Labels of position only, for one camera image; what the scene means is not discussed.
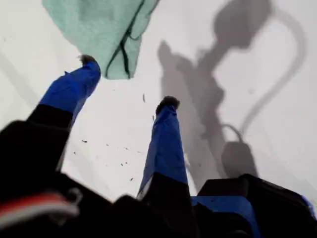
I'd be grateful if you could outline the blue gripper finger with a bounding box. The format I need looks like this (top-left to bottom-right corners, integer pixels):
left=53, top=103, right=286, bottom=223
left=26, top=54, right=102, bottom=130
left=135, top=95, right=196, bottom=216

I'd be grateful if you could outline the pale green T-shirt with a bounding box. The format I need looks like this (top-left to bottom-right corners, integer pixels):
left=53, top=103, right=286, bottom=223
left=41, top=0, right=161, bottom=80

